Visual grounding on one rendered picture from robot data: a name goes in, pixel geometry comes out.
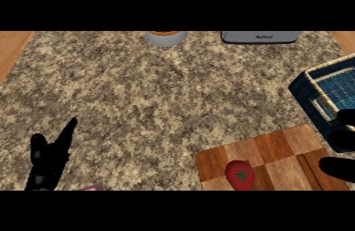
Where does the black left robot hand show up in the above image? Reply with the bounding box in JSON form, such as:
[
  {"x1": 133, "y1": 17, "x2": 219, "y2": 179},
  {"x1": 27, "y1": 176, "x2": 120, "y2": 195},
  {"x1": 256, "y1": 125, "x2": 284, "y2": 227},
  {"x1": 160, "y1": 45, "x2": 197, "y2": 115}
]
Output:
[{"x1": 24, "y1": 116, "x2": 79, "y2": 192}]

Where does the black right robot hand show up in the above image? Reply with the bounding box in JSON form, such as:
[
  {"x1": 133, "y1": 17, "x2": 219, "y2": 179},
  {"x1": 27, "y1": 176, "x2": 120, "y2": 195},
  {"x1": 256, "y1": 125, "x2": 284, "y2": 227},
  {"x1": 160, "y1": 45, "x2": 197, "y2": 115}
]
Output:
[{"x1": 318, "y1": 108, "x2": 355, "y2": 184}]

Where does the blue wicker basket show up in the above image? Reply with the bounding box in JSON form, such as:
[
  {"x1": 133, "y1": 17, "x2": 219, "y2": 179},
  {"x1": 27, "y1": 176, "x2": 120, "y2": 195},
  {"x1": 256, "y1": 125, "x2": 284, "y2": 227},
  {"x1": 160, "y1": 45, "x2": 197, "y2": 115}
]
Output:
[{"x1": 287, "y1": 53, "x2": 355, "y2": 154}]

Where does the wooden checkered cutting board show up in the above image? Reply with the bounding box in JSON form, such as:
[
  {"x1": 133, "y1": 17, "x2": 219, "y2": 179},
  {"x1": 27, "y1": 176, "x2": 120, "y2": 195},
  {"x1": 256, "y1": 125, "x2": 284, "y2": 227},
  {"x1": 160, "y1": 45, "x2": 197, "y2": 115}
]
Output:
[{"x1": 194, "y1": 124, "x2": 352, "y2": 192}]

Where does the red tomato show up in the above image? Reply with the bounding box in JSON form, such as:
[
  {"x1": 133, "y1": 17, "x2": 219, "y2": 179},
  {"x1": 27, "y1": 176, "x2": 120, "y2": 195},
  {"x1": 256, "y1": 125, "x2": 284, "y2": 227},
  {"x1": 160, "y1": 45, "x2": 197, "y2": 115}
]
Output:
[{"x1": 225, "y1": 160, "x2": 256, "y2": 192}]

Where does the small pink object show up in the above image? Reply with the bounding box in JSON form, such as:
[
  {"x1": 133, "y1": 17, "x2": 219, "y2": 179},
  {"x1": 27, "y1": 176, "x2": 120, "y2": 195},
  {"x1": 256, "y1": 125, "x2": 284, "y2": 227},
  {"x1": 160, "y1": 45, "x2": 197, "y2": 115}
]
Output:
[{"x1": 76, "y1": 183, "x2": 105, "y2": 192}]

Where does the grey flat appliance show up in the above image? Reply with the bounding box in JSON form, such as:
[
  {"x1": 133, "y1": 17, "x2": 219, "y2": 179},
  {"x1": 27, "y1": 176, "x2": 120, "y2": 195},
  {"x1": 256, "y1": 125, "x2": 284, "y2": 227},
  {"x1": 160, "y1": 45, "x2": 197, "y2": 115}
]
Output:
[{"x1": 219, "y1": 31, "x2": 300, "y2": 45}]

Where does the pale grey cup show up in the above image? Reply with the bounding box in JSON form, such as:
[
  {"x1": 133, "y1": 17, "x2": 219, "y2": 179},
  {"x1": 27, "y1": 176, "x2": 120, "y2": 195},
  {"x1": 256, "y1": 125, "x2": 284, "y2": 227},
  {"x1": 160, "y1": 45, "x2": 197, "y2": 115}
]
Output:
[{"x1": 144, "y1": 31, "x2": 189, "y2": 48}]

